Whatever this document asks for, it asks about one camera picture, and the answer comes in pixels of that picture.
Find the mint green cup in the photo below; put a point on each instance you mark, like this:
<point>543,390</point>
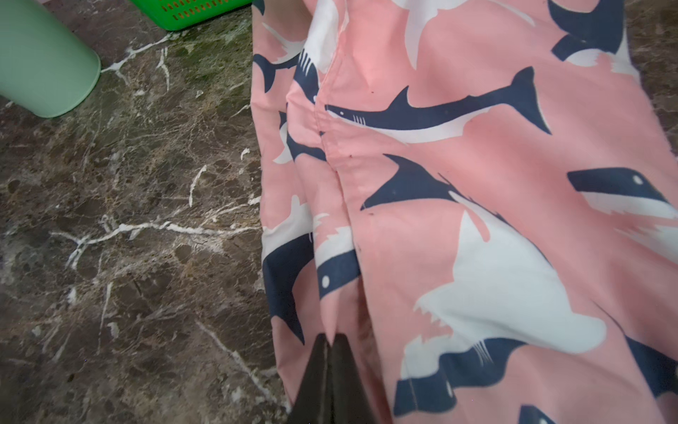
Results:
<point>45,68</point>

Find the green plastic basket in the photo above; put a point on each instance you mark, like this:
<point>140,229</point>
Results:
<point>174,15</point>

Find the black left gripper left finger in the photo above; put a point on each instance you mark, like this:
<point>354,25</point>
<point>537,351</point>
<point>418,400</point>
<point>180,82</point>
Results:
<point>313,402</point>

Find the pink shark print shorts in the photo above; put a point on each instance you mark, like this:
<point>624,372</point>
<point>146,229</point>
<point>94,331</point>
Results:
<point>479,195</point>

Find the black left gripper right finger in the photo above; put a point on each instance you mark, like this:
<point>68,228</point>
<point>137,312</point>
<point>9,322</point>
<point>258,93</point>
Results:
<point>350,404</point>

